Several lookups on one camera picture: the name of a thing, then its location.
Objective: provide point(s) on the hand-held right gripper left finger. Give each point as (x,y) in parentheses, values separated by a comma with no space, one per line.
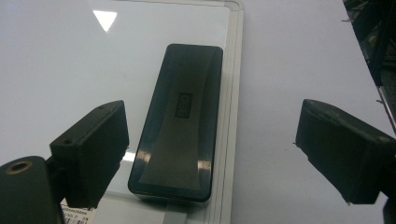
(93,155)

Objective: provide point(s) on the white table cover sheet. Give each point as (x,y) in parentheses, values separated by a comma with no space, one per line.
(280,62)

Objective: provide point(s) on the white paper label strip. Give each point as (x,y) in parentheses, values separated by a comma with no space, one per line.
(124,214)

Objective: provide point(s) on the white whiteboard with silver frame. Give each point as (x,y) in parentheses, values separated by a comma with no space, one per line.
(62,62)

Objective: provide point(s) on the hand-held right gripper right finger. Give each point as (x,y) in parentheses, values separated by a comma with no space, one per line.
(348,155)

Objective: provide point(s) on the black whiteboard eraser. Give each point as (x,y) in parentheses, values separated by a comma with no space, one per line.
(174,140)

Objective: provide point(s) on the aluminium floor rail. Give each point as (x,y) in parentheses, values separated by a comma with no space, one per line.
(387,107)

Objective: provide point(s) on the dark metal stand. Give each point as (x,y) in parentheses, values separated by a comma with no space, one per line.
(373,37)

